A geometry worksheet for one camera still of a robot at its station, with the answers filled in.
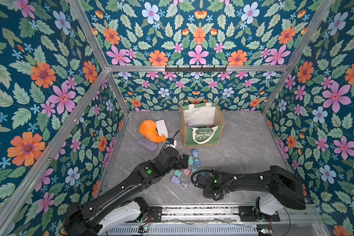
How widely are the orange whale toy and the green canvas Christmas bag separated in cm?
21

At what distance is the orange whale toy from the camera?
1.00m

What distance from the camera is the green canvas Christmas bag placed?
0.85m
